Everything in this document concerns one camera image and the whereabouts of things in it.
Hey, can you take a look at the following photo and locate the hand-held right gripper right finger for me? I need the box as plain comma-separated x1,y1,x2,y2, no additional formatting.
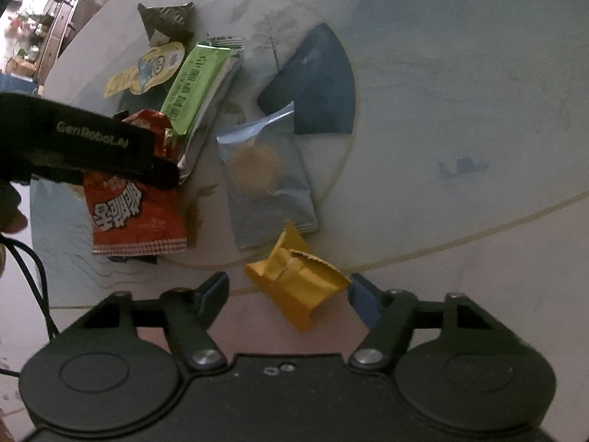
347,273,530,371

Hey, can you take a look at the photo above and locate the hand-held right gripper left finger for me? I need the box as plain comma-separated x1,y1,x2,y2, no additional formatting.
55,271,231,371

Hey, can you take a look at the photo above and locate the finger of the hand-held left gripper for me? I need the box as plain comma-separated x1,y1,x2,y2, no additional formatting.
115,157,181,190

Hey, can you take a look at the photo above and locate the red snack packet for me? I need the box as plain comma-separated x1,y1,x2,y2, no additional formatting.
83,108,188,256

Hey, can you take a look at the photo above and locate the gold foil snack packet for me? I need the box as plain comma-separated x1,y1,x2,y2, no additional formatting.
244,218,350,334

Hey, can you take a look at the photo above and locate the green snack packet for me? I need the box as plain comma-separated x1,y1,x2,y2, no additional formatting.
159,37,244,186

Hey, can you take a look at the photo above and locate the light blue snack packet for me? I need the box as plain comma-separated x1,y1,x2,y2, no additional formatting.
216,101,319,252

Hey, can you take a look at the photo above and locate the person's left hand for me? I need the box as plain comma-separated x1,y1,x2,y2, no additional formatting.
0,183,29,234

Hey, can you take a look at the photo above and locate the yellow cartoon snack packet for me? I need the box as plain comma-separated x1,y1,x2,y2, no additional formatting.
103,41,186,98

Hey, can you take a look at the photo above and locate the dark wooden furniture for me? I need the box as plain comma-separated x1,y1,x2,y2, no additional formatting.
34,0,99,84

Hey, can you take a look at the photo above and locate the dark triangular snack packet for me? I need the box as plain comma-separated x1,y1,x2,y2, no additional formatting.
137,2,196,48

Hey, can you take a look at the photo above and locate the black cable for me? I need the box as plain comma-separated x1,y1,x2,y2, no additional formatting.
0,232,61,378

